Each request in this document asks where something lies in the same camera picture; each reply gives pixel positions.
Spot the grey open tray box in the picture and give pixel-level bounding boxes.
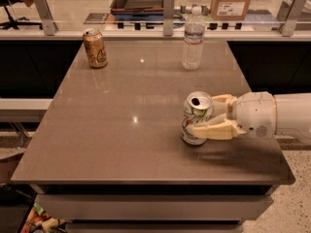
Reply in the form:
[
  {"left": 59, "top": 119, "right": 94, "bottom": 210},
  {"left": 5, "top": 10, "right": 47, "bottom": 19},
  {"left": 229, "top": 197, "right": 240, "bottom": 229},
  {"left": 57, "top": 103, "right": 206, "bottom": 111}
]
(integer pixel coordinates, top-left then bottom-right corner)
[{"left": 109, "top": 0, "right": 173, "bottom": 14}]

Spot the colourful snack bag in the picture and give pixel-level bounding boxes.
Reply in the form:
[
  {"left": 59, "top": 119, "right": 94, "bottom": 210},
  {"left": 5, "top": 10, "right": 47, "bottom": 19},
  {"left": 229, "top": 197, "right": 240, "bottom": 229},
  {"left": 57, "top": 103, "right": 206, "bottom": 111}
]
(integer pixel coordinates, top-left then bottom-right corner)
[{"left": 18, "top": 203, "right": 68, "bottom": 233}]

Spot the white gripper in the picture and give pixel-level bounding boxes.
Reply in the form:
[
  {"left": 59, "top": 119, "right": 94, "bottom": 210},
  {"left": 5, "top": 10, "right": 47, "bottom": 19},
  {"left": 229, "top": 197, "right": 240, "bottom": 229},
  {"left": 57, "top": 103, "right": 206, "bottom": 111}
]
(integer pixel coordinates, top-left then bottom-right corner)
[{"left": 191, "top": 92, "right": 276, "bottom": 140}]

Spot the black office chair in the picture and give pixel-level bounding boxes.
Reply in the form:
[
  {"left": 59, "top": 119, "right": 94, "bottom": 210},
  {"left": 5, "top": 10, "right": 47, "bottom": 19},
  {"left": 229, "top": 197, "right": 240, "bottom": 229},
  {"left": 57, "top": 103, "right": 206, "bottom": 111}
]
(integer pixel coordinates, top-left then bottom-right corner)
[{"left": 0, "top": 0, "right": 43, "bottom": 30}]

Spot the white green 7up can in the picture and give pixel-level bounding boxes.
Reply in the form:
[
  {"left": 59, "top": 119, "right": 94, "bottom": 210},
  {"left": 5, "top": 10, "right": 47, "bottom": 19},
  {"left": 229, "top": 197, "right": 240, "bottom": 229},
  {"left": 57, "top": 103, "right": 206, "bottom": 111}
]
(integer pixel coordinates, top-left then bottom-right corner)
[{"left": 181, "top": 91, "right": 214, "bottom": 146}]

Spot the right metal railing post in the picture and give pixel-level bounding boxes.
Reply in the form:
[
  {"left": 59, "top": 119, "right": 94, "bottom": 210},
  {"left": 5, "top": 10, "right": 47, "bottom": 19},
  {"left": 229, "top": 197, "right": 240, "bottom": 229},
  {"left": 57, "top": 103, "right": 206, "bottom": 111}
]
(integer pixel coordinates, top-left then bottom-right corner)
[{"left": 280, "top": 0, "right": 307, "bottom": 37}]

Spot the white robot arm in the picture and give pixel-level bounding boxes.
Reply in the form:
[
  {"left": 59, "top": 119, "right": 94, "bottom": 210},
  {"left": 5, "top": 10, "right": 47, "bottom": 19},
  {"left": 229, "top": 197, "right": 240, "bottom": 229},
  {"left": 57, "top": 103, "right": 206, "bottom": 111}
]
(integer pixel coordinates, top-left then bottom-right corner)
[{"left": 188, "top": 91, "right": 311, "bottom": 145}]

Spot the middle metal railing post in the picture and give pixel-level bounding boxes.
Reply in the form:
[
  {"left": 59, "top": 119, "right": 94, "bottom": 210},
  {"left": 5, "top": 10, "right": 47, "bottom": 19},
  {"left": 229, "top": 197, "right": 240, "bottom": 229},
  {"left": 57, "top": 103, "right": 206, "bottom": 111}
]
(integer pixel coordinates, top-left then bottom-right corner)
[{"left": 163, "top": 0, "right": 175, "bottom": 36}]

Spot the brown cardboard box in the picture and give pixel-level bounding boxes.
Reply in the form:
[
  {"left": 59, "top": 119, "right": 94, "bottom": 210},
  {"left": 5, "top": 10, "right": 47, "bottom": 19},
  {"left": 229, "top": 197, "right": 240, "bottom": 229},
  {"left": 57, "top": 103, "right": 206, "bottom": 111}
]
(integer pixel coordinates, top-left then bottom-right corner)
[{"left": 210, "top": 0, "right": 251, "bottom": 20}]

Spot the clear plastic water bottle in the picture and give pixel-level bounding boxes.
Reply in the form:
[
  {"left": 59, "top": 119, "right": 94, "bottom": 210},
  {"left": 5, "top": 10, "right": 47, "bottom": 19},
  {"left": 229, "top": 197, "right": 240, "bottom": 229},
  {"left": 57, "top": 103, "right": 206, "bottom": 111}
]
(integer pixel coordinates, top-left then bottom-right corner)
[{"left": 182, "top": 6, "right": 205, "bottom": 70}]

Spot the metal railing post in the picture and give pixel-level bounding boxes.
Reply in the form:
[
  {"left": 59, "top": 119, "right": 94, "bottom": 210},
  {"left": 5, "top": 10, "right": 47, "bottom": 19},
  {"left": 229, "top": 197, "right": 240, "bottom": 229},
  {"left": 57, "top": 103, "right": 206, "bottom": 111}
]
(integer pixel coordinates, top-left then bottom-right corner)
[
  {"left": 280, "top": 0, "right": 307, "bottom": 37},
  {"left": 34, "top": 0, "right": 57, "bottom": 36},
  {"left": 163, "top": 0, "right": 175, "bottom": 36}
]

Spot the orange soda can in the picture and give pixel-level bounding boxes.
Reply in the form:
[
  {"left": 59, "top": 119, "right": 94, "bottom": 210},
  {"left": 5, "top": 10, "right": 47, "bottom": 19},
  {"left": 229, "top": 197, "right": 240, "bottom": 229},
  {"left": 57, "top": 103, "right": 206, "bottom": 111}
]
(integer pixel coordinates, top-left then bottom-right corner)
[{"left": 83, "top": 28, "right": 108, "bottom": 68}]

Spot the left metal railing post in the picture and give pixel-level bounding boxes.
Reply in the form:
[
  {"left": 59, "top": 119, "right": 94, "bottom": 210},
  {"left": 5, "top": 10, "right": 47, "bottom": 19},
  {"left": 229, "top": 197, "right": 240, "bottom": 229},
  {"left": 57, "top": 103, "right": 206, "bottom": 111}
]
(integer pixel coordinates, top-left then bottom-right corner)
[{"left": 34, "top": 0, "right": 57, "bottom": 36}]

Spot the grey table drawer base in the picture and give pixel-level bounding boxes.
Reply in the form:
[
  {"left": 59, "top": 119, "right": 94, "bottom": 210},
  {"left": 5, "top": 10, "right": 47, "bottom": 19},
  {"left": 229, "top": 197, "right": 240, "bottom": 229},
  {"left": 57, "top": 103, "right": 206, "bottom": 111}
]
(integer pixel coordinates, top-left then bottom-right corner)
[{"left": 36, "top": 193, "right": 273, "bottom": 233}]

